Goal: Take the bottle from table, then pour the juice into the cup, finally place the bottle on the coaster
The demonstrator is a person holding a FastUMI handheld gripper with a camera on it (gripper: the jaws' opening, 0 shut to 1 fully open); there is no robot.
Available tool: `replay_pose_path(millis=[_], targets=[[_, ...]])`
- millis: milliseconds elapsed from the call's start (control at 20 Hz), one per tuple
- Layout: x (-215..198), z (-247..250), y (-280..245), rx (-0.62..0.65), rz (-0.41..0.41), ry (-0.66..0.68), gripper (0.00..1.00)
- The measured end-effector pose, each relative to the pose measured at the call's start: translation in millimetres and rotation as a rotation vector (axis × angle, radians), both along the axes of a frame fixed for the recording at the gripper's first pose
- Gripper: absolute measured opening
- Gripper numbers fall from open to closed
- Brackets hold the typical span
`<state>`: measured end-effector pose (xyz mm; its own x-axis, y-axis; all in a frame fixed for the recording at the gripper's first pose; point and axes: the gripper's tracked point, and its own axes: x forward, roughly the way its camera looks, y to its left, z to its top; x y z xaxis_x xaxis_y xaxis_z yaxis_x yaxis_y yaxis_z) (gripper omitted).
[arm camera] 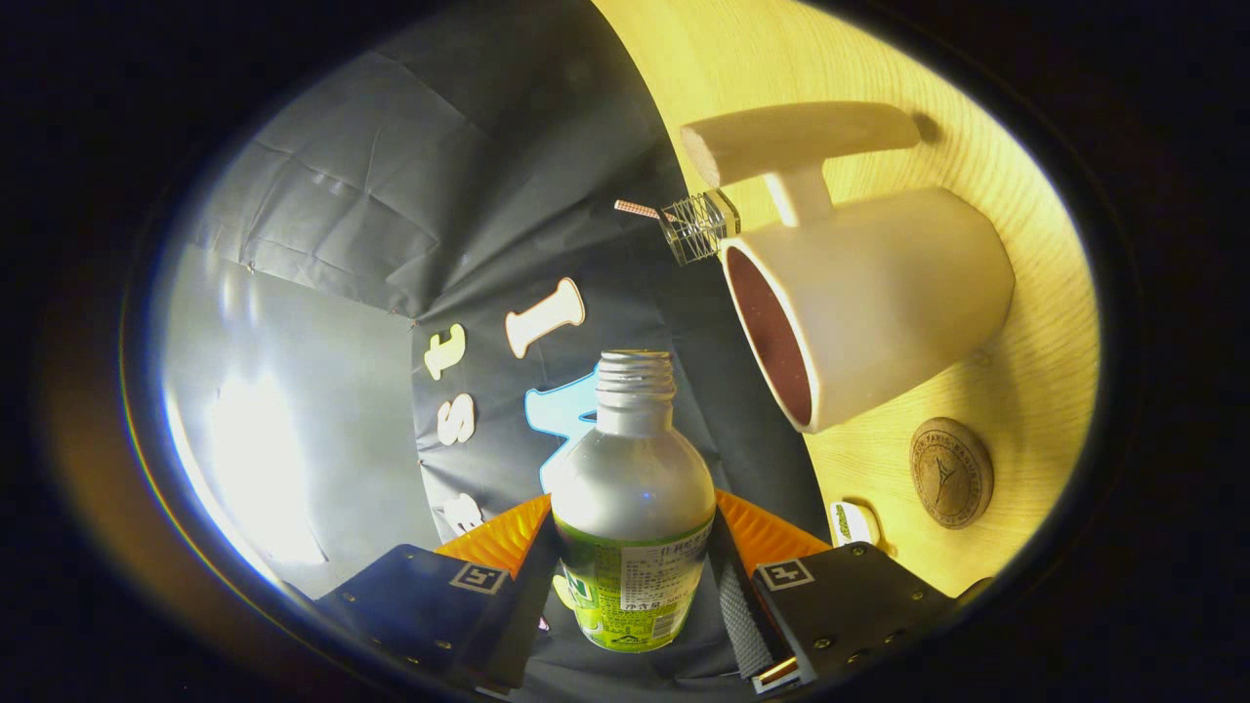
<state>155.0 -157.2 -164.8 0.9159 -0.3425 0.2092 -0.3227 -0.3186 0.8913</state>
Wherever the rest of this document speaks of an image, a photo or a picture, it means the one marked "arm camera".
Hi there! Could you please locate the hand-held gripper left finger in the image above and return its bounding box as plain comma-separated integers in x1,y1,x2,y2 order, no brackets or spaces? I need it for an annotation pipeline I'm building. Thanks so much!
314,493,560,696

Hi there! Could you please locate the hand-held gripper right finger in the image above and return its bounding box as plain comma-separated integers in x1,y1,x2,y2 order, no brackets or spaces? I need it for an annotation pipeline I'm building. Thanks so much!
711,488,989,696

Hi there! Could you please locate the silver bottle with green label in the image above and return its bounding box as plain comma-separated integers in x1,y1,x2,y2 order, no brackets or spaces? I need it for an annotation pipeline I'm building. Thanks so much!
551,351,719,653

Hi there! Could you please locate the round cork coaster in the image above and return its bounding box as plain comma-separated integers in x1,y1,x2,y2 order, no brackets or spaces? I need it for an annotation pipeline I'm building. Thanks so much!
909,418,995,530

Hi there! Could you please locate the white cup with handle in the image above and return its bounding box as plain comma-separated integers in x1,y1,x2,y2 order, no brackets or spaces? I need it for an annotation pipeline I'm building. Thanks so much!
681,102,1017,434

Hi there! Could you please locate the white divided dish with beans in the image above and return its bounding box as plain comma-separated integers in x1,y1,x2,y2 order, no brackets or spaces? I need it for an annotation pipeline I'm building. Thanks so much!
829,500,882,548

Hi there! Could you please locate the wooden table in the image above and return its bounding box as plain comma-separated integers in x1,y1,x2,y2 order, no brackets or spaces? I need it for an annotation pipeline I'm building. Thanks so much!
591,0,1102,599

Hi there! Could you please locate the black backdrop cloth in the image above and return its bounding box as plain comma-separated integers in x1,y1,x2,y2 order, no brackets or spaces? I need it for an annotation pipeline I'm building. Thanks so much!
190,0,831,703

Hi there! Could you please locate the wire mesh holder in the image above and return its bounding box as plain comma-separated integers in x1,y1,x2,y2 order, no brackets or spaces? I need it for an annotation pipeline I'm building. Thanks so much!
658,189,741,267

